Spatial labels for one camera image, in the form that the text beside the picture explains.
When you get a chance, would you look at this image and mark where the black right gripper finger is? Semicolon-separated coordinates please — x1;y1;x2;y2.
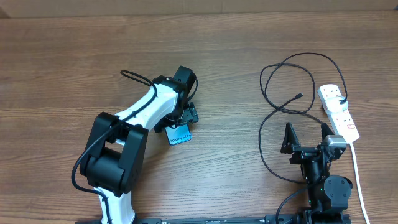
280;123;300;154
321;123;334;140

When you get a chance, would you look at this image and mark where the blue Galaxy smartphone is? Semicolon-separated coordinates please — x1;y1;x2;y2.
165;124;192;146

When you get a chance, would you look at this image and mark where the black USB charging cable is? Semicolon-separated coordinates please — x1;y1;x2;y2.
258;52;349;185

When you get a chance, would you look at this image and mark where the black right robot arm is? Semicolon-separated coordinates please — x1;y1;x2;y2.
275;123;353;223

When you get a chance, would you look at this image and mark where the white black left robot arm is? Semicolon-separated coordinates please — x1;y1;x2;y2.
71;66;198;224

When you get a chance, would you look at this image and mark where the white charger adapter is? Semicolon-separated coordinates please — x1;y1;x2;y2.
323;96;348;114

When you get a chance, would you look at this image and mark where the white power strip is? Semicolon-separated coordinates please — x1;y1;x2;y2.
317;84;359;144

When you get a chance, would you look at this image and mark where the white power strip cord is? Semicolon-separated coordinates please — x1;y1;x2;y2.
349;142;371;224

